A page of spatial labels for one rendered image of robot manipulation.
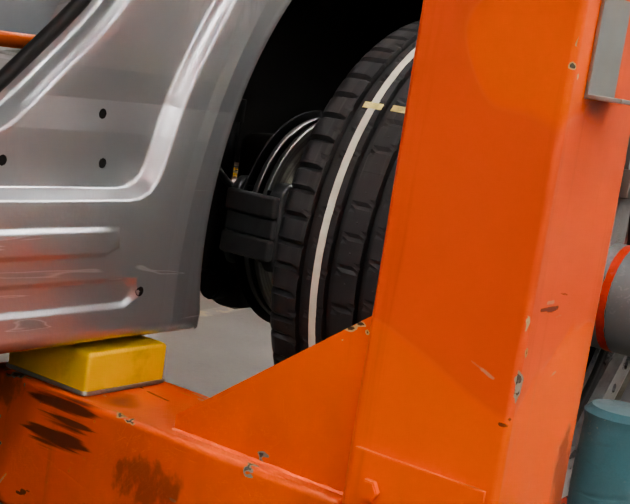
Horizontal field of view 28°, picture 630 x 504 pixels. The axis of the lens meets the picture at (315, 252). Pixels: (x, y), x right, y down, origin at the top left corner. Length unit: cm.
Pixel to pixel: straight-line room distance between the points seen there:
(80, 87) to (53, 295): 23
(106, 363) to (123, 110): 29
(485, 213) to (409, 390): 18
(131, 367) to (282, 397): 28
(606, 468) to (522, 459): 37
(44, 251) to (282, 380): 29
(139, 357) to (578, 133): 63
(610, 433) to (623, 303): 17
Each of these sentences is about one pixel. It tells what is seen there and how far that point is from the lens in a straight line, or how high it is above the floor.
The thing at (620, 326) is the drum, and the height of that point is 83.
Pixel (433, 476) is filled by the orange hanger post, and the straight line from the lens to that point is 117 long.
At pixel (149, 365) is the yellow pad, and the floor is 71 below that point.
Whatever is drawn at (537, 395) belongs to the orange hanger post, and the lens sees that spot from 116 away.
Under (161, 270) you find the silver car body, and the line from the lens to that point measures 149.
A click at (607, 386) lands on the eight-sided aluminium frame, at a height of 69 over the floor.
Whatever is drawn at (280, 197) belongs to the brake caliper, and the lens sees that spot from 177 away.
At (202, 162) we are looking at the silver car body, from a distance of 151.
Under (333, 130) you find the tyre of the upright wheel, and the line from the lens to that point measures 154.
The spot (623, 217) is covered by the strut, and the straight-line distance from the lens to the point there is 167.
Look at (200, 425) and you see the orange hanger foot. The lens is 135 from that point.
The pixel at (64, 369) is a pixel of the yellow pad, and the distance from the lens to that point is 147.
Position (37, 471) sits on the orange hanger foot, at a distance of 151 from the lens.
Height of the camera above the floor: 109
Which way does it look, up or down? 9 degrees down
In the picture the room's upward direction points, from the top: 9 degrees clockwise
